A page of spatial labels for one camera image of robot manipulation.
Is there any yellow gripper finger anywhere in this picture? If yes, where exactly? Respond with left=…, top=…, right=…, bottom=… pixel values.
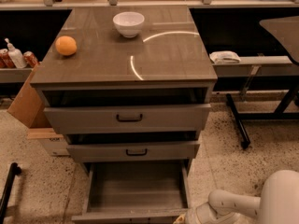
left=173, top=215, right=185, bottom=224

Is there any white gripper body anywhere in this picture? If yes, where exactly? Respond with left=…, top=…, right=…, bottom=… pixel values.
left=185, top=203, right=240, bottom=224

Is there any grey drawer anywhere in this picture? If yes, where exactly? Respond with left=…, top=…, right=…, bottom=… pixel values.
left=66, top=141, right=200, bottom=163
left=44, top=104, right=211, bottom=134
left=72, top=161, right=190, bottom=224

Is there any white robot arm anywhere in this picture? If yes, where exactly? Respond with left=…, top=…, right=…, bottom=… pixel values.
left=173, top=170, right=299, bottom=224

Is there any grey drawer cabinet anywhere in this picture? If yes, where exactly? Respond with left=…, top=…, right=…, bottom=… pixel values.
left=29, top=5, right=218, bottom=173

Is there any white cardboard box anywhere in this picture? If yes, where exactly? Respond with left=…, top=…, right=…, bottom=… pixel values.
left=27, top=128, right=69, bottom=156

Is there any folded white cloth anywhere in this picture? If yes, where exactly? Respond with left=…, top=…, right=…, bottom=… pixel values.
left=209, top=50, right=241, bottom=63

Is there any black stand leg left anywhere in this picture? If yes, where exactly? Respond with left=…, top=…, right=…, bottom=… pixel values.
left=0, top=162, right=21, bottom=224

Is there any brown cardboard box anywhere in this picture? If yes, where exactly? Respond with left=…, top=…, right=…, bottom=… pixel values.
left=7, top=66, right=50, bottom=128

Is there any black side table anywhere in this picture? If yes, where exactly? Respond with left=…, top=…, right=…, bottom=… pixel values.
left=226, top=16, right=299, bottom=149

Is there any white ceramic bowl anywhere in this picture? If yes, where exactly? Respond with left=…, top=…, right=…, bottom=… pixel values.
left=113, top=11, right=145, bottom=38

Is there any orange fruit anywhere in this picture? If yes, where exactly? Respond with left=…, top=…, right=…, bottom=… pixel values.
left=55, top=35, right=77, bottom=56

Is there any red soda can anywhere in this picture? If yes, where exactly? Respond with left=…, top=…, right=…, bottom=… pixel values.
left=23, top=51, right=39, bottom=67
left=0, top=49, right=15, bottom=68

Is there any white pump bottle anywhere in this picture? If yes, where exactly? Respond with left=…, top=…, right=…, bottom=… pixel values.
left=5, top=38, right=27, bottom=69

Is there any red soda can left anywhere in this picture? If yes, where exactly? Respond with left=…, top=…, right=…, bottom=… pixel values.
left=0, top=49, right=15, bottom=68

